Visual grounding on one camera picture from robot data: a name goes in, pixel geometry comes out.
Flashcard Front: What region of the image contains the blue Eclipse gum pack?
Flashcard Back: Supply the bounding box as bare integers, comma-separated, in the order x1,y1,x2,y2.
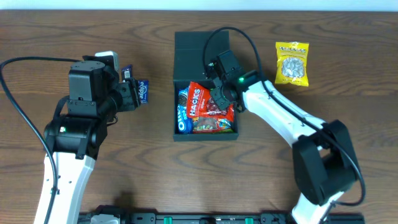
138,80,149,104

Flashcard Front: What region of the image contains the dark green open box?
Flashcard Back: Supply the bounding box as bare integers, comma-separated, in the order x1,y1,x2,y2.
173,31,239,142

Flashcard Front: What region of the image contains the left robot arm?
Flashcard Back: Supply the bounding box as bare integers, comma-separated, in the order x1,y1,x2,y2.
34,51,141,223

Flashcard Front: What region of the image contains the blue Oreo cookie pack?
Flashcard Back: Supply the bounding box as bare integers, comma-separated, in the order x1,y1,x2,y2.
177,87,193,134

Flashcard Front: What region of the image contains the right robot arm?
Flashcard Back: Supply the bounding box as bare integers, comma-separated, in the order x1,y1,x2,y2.
203,50,363,223

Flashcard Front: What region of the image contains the yellow Hacks candy bag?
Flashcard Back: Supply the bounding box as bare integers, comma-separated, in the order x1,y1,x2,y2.
275,42,309,87

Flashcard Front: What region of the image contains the dark purple cookie bar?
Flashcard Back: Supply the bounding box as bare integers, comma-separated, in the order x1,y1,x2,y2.
121,64,134,82

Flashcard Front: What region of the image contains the red Hacks candy bag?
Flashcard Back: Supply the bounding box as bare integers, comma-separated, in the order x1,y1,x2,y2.
187,82,234,121

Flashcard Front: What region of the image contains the green Haribo worms bag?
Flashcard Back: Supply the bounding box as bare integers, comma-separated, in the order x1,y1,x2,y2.
192,117,233,134

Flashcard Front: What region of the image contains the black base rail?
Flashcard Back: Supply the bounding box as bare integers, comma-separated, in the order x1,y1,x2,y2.
77,205,365,224

